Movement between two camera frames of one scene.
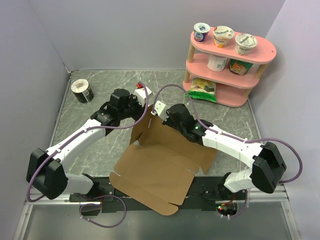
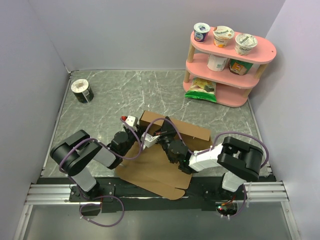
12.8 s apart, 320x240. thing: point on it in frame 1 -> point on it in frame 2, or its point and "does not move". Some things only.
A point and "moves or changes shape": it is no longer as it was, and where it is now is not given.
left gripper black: x=141 y=110 -> x=139 y=132
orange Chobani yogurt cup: x=221 y=35 does not move
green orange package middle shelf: x=239 y=67 does not move
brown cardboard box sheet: x=159 y=166 moves or changes shape
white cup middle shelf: x=215 y=63 does not move
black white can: x=82 y=92 does not move
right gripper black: x=167 y=122 -> x=168 y=129
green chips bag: x=202 y=89 does not move
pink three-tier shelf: x=233 y=74 does not move
